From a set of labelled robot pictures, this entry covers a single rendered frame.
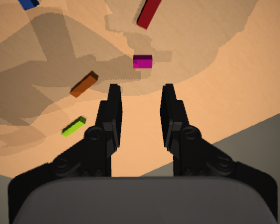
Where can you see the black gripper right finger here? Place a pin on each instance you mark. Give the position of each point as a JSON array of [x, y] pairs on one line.
[[192, 155]]

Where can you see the magenta rod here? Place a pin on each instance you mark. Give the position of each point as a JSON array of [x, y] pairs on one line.
[[142, 61]]

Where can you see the dark red rod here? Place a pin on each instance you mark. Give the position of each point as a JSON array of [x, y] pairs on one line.
[[147, 13]]

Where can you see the lime green rod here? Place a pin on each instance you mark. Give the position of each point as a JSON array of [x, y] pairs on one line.
[[75, 125]]

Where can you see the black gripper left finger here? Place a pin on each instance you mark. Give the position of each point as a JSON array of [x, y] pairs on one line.
[[92, 154]]

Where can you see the orange rod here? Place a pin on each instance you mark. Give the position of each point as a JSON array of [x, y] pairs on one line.
[[84, 84]]

